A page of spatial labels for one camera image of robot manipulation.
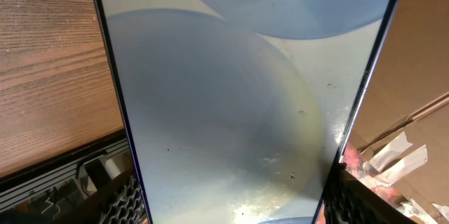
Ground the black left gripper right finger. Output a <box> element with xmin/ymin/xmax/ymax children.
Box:
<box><xmin>323</xmin><ymin>163</ymin><xmax>414</xmax><ymax>224</ymax></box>

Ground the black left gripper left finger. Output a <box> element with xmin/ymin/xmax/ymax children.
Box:
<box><xmin>54</xmin><ymin>169</ymin><xmax>146</xmax><ymax>224</ymax></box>

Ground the blue Samsung Galaxy smartphone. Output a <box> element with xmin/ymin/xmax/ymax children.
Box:
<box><xmin>94</xmin><ymin>0</ymin><xmax>398</xmax><ymax>224</ymax></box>

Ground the black aluminium mounting rail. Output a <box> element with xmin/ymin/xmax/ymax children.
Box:
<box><xmin>1</xmin><ymin>129</ymin><xmax>129</xmax><ymax>211</ymax></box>

